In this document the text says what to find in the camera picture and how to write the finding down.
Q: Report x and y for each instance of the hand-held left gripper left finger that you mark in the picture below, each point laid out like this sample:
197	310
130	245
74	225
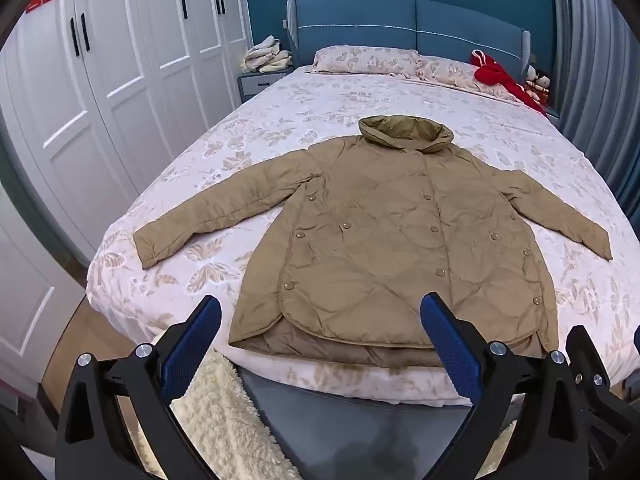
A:
192	345

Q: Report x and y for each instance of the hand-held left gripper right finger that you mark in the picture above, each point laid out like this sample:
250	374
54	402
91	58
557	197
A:
450	347

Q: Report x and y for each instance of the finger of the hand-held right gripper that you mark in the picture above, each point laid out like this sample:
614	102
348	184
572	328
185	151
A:
587	355

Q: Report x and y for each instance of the tan quilted jacket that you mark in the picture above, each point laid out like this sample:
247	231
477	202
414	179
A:
380	240

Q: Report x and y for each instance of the pile of cream clothes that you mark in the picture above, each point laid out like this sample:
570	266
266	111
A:
265	57

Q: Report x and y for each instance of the cream fleece blanket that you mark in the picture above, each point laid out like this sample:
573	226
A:
225	420

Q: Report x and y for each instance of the grey bed end bench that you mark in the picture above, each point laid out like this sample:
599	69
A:
350	435

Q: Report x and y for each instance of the butterfly print bed blanket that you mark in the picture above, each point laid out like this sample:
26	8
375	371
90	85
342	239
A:
280	125

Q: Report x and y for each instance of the grey nightstand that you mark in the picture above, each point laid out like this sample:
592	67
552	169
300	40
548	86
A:
257	85

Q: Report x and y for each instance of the butterfly print pillow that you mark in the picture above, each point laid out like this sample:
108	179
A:
455	75
360	59

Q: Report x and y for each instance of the plush toys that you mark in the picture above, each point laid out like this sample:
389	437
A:
537	85

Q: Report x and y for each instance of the red garment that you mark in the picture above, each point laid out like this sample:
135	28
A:
492	75

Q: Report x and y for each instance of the white wardrobe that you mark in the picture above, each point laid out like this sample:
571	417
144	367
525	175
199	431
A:
125	60

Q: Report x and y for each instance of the grey blue curtain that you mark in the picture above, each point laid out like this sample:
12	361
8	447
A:
590	60

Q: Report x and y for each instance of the blue upholstered headboard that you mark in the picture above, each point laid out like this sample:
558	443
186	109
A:
350	20

